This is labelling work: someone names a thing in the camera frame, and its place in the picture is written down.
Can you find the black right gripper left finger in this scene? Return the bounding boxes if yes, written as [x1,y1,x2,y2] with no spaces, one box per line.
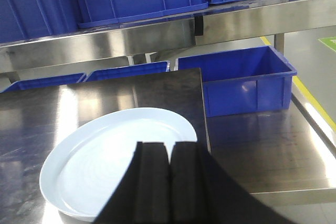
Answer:
[94,142,171,223]

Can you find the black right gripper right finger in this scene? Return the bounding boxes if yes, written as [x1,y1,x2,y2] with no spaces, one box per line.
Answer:
[170,142,289,223]

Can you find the light blue plate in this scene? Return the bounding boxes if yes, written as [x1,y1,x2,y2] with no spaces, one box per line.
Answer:
[39,108,197,221]

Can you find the blue open bin lower right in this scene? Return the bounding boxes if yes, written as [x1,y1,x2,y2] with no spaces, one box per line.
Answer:
[175,46,297,118]

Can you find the blue bin lower middle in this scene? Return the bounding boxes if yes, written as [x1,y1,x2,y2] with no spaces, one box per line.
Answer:
[84,61,170,82]

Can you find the blue bin lower left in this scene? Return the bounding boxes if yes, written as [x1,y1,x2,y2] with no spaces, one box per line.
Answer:
[1,72,87,93]

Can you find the green floor sign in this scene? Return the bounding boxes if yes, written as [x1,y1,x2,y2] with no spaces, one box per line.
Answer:
[318,36,336,52]

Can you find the blue plastic crate left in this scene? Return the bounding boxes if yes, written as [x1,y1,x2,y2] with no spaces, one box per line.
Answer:
[1,0,81,43]

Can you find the stainless steel shelf rail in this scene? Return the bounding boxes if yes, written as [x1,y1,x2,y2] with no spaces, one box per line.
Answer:
[1,0,335,76]

